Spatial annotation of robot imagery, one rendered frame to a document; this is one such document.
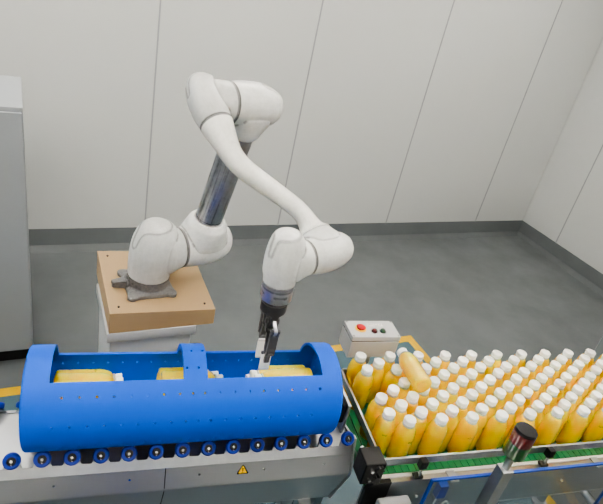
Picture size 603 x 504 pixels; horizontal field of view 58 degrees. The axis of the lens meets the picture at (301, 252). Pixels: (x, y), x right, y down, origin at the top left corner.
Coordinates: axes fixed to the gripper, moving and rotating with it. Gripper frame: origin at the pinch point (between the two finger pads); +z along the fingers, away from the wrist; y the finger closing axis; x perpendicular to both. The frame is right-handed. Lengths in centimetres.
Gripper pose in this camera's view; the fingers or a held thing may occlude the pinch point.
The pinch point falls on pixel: (263, 354)
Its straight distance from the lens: 165.3
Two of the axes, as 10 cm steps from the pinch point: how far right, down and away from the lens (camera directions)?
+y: 2.5, 5.1, -8.2
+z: -2.0, 8.6, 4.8
